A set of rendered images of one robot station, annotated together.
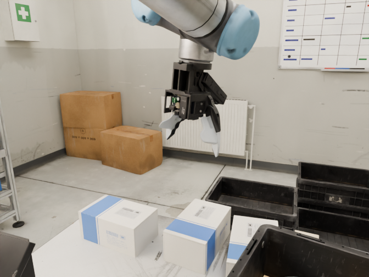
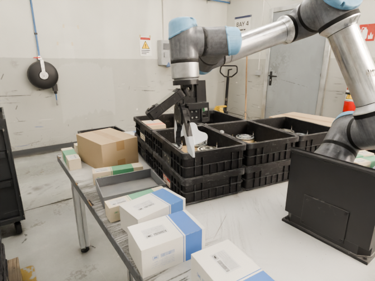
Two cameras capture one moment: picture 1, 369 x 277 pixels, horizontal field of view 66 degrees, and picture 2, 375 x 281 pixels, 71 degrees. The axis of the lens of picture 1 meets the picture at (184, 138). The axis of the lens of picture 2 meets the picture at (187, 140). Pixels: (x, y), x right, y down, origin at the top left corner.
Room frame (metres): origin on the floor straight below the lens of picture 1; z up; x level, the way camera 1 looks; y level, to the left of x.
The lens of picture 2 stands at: (1.24, 0.38, 1.26)
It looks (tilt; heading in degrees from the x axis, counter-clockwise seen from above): 16 degrees down; 214
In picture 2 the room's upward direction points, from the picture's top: straight up
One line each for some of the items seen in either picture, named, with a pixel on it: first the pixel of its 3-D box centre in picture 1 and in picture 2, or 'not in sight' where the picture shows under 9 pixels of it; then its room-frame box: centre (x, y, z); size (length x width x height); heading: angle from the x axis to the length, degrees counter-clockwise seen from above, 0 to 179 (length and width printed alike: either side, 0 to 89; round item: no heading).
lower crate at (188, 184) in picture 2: not in sight; (195, 170); (0.24, -0.24, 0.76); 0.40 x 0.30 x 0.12; 58
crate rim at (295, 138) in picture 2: not in sight; (248, 132); (-0.02, -0.08, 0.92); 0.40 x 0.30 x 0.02; 58
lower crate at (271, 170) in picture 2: not in sight; (245, 161); (-0.02, -0.08, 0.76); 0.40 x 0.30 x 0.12; 58
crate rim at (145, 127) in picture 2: not in sight; (165, 122); (0.03, -0.58, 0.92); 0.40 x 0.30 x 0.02; 58
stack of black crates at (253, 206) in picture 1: (250, 233); not in sight; (1.25, -0.33, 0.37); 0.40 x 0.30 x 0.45; 69
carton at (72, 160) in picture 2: not in sight; (70, 158); (0.42, -0.97, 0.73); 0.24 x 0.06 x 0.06; 67
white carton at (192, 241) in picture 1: (199, 232); (166, 240); (0.71, -0.04, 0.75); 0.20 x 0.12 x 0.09; 153
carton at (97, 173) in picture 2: not in sight; (118, 173); (0.42, -0.57, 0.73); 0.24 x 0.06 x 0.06; 146
